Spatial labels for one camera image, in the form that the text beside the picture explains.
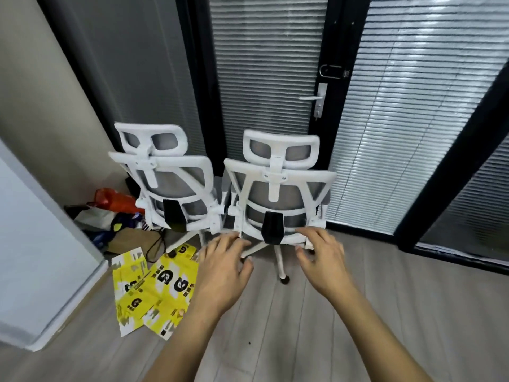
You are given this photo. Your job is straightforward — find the person's right hand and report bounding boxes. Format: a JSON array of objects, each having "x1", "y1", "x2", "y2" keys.
[{"x1": 295, "y1": 227, "x2": 359, "y2": 303}]

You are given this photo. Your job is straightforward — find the person's left hand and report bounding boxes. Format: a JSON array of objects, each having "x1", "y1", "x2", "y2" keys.
[{"x1": 190, "y1": 232, "x2": 254, "y2": 319}]

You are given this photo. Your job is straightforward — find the person's right forearm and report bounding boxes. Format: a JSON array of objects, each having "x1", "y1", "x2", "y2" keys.
[{"x1": 331, "y1": 287, "x2": 433, "y2": 382}]

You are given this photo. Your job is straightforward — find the person's left forearm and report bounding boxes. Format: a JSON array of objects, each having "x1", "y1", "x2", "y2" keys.
[{"x1": 142, "y1": 300, "x2": 228, "y2": 382}]

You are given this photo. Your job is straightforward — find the yellow flattened cardboard box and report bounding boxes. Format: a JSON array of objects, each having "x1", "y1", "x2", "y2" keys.
[
  {"x1": 112, "y1": 247, "x2": 161, "y2": 338},
  {"x1": 141, "y1": 242, "x2": 199, "y2": 341}
]

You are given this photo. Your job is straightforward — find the brown paper bag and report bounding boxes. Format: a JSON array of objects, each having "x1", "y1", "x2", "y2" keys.
[{"x1": 107, "y1": 227, "x2": 167, "y2": 258}]

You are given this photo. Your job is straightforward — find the white mesh office chair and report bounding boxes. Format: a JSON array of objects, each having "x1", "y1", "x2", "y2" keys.
[
  {"x1": 108, "y1": 122, "x2": 224, "y2": 255},
  {"x1": 223, "y1": 130, "x2": 338, "y2": 285}
]

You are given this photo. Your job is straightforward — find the blue plastic bag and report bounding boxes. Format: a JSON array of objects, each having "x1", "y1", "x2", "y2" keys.
[{"x1": 111, "y1": 212, "x2": 144, "y2": 232}]

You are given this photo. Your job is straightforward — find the orange plastic bag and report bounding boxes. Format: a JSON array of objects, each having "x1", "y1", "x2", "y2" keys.
[{"x1": 87, "y1": 188, "x2": 146, "y2": 216}]

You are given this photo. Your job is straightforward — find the white plastic bag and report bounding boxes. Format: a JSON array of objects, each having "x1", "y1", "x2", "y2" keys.
[{"x1": 75, "y1": 207, "x2": 117, "y2": 232}]

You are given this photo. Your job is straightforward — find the white panel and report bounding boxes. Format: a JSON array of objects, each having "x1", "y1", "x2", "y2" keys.
[{"x1": 0, "y1": 138, "x2": 109, "y2": 353}]

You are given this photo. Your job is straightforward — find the narrow grey window blinds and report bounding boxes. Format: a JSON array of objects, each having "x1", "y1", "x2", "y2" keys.
[{"x1": 418, "y1": 135, "x2": 509, "y2": 264}]

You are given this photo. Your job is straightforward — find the wide grey window blinds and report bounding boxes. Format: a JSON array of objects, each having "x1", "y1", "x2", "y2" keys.
[{"x1": 325, "y1": 0, "x2": 509, "y2": 236}]

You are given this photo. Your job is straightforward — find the grey door blinds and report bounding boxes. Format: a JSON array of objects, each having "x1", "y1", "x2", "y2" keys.
[{"x1": 208, "y1": 0, "x2": 329, "y2": 163}]

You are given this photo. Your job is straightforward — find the silver door lock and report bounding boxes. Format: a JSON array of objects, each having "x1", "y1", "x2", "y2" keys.
[{"x1": 318, "y1": 64, "x2": 351, "y2": 80}]

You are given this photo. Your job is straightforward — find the black framed glass door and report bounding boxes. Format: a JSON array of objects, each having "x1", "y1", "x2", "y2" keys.
[{"x1": 177, "y1": 0, "x2": 372, "y2": 173}]

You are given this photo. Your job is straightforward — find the black cable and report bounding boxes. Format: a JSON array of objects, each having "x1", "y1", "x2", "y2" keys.
[{"x1": 146, "y1": 230, "x2": 167, "y2": 264}]

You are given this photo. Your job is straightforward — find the silver door handle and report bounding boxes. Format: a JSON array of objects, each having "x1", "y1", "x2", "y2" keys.
[{"x1": 299, "y1": 83, "x2": 328, "y2": 118}]

